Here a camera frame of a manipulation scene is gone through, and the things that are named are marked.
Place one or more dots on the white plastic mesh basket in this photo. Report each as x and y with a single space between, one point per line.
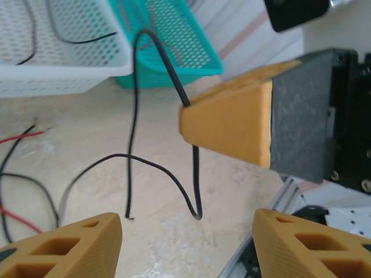
58 78

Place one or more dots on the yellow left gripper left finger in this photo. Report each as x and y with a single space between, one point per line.
72 260

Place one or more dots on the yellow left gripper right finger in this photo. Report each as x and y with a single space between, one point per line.
290 260

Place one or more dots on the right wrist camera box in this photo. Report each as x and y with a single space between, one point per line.
295 14

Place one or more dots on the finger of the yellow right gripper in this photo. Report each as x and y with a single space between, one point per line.
232 127
246 82

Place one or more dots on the teal plastic mesh basket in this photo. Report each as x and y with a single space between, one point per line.
203 69

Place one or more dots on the aluminium frame rail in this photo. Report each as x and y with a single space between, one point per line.
243 260

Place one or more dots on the white perforated mounting plate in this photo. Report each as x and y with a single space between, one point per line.
347 202

